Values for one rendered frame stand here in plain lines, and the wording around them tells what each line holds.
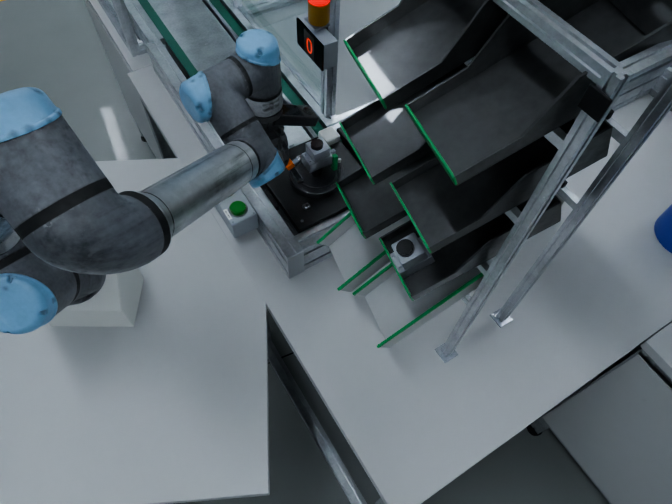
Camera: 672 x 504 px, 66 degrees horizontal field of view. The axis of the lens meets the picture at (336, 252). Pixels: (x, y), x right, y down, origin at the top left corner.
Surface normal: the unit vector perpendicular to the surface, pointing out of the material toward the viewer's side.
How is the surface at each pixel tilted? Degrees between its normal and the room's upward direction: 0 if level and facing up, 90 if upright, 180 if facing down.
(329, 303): 0
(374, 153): 25
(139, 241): 73
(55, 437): 0
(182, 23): 0
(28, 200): 47
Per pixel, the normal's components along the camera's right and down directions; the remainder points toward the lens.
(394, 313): -0.63, -0.15
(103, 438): 0.04, -0.52
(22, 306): 0.10, 0.37
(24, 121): 0.60, -0.18
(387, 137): -0.36, -0.34
